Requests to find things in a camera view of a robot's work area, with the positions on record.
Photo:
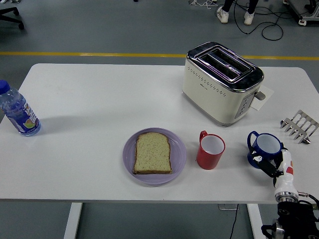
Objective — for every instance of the white paper card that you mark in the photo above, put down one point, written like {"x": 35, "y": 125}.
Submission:
{"x": 268, "y": 93}

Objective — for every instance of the bread slice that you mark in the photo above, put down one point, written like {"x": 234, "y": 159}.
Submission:
{"x": 152, "y": 154}

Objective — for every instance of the white table leg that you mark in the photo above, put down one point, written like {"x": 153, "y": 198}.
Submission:
{"x": 256, "y": 221}
{"x": 73, "y": 221}

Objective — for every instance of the grey socket box under table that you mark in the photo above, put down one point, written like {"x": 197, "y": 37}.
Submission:
{"x": 224, "y": 206}

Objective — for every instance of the blue enamel cup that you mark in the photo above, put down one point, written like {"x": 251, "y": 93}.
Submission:
{"x": 268, "y": 144}

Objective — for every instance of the cream and chrome toaster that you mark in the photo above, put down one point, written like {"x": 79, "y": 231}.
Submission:
{"x": 209, "y": 99}

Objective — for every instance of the purple plate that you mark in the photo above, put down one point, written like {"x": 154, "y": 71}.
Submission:
{"x": 178, "y": 156}

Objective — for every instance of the metal equipment cart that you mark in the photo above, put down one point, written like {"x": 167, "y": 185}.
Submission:
{"x": 307, "y": 12}

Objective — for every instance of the clear bottle with blue cap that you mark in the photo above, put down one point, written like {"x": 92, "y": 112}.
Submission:
{"x": 21, "y": 114}

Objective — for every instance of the person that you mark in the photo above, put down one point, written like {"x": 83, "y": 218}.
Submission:
{"x": 224, "y": 15}

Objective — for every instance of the red enamel cup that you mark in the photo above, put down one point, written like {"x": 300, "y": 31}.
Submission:
{"x": 208, "y": 160}

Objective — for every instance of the silver metal toast rack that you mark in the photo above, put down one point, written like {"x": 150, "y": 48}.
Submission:
{"x": 299, "y": 125}

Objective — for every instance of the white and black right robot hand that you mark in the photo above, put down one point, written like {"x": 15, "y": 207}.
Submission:
{"x": 286, "y": 169}

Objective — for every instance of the black office chair base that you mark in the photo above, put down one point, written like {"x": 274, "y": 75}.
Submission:
{"x": 11, "y": 12}

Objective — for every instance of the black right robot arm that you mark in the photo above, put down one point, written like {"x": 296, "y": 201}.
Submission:
{"x": 296, "y": 216}

